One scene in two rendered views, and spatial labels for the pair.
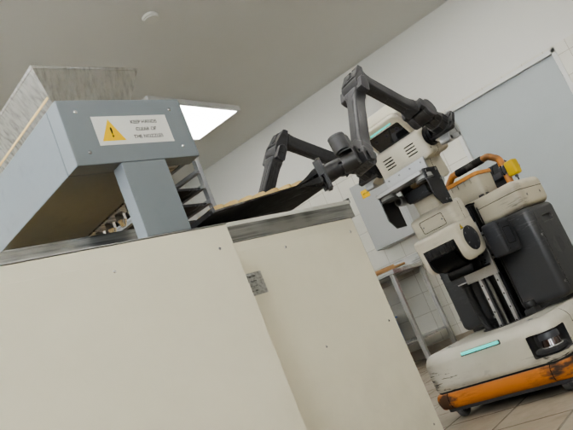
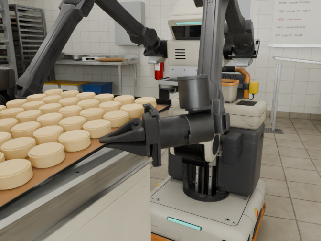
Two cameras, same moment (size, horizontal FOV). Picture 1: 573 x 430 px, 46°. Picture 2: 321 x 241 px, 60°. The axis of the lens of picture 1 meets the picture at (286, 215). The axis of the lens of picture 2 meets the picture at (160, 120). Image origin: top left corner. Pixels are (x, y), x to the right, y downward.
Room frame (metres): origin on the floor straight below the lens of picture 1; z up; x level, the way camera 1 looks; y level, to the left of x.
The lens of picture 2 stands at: (1.56, -0.04, 1.12)
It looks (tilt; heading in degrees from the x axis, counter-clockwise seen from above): 15 degrees down; 344
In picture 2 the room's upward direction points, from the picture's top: straight up
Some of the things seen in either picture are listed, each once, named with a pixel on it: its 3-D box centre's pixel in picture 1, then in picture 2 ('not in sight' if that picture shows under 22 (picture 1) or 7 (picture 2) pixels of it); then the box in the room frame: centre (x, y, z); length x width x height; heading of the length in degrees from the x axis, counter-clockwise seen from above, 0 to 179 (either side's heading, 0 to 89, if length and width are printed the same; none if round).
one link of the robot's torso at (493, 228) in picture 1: (472, 250); (208, 148); (2.78, -0.65, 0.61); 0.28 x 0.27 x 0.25; 45
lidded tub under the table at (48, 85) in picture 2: not in sight; (58, 88); (7.12, 0.36, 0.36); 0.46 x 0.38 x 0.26; 144
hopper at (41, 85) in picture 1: (52, 146); not in sight; (1.69, 0.51, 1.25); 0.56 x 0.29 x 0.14; 46
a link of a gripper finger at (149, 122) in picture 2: (309, 177); (125, 133); (2.02, -0.11, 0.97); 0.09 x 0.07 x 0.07; 90
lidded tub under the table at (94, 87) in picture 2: not in sight; (97, 90); (6.65, -0.35, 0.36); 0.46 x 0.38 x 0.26; 148
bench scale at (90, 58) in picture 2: not in sight; (93, 58); (6.63, -0.31, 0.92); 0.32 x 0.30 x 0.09; 153
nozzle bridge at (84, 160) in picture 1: (80, 226); not in sight; (1.69, 0.51, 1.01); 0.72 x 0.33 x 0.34; 46
